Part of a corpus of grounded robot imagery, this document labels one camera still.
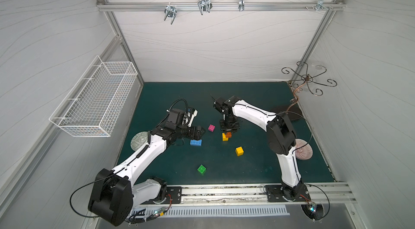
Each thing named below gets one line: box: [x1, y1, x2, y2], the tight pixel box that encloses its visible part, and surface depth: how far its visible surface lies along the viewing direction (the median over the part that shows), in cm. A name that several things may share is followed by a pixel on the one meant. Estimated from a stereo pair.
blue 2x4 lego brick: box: [190, 139, 203, 147], surface depth 90 cm
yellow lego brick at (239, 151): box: [235, 146, 244, 157], surface depth 86 cm
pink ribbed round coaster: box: [294, 138, 313, 160], surface depth 86 cm
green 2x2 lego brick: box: [197, 164, 207, 176], surface depth 80 cm
